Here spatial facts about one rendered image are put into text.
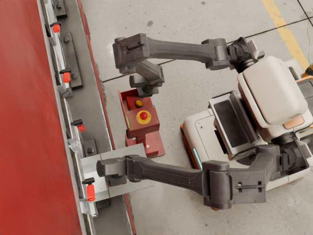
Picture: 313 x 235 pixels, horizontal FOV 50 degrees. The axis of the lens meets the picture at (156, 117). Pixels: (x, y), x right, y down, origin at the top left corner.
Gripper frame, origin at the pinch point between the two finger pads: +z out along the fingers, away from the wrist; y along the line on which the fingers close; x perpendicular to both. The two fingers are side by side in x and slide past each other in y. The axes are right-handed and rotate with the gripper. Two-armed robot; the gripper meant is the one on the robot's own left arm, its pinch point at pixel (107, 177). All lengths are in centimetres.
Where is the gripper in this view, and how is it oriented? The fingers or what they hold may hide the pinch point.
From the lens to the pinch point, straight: 134.5
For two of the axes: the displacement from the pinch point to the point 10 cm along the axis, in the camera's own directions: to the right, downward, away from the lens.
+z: -4.8, 3.9, 7.9
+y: 2.5, 9.2, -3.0
